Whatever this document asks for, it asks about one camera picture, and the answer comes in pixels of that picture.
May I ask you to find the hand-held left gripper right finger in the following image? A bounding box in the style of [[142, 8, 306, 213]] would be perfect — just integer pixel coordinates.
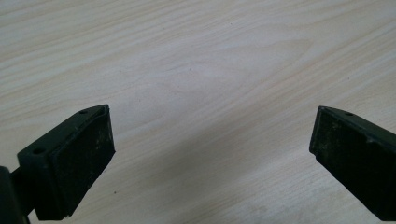
[[308, 105, 396, 222]]

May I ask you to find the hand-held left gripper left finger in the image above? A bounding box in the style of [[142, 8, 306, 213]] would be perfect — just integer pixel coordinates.
[[16, 104, 117, 221]]

